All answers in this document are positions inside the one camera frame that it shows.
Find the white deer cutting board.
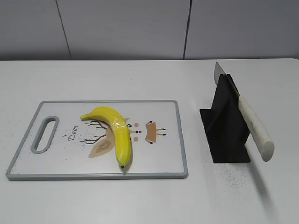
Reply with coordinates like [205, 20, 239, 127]
[6, 100, 188, 181]

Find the yellow plastic banana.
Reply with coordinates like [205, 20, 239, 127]
[80, 106, 131, 168]

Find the white handled kitchen knife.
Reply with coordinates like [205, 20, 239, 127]
[214, 63, 275, 162]

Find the black knife stand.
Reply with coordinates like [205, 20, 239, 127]
[199, 74, 250, 163]

